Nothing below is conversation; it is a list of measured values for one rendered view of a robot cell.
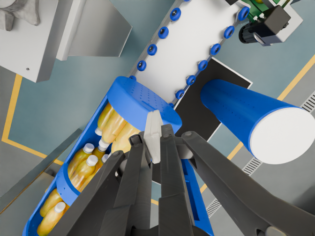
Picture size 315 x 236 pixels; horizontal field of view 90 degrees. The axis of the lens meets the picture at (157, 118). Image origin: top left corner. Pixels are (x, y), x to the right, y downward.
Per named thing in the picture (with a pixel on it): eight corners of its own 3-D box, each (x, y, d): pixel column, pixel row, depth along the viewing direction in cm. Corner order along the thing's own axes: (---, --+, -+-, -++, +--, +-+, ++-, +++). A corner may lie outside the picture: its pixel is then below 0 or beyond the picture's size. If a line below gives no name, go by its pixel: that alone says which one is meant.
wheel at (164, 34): (159, 39, 60) (162, 41, 61) (168, 29, 58) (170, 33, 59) (155, 32, 62) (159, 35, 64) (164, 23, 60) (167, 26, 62)
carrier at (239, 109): (197, 84, 148) (203, 111, 158) (245, 117, 66) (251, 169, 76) (227, 75, 145) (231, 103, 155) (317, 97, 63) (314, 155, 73)
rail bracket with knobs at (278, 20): (244, 24, 65) (259, 18, 56) (258, 8, 63) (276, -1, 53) (260, 40, 67) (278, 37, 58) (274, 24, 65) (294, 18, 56)
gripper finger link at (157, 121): (151, 135, 14) (159, 133, 14) (153, 110, 20) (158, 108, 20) (160, 162, 15) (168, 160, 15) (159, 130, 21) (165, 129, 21)
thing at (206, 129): (135, 165, 200) (133, 173, 186) (203, 54, 152) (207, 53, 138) (170, 180, 209) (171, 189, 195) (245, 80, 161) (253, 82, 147)
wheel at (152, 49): (153, 40, 62) (157, 43, 63) (145, 47, 64) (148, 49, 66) (155, 49, 60) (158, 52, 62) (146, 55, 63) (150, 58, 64)
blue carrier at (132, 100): (44, 196, 92) (3, 255, 66) (123, 70, 66) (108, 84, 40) (89, 213, 100) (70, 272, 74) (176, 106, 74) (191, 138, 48)
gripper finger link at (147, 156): (150, 170, 13) (116, 178, 13) (152, 140, 18) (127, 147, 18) (144, 155, 13) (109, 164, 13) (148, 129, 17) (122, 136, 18)
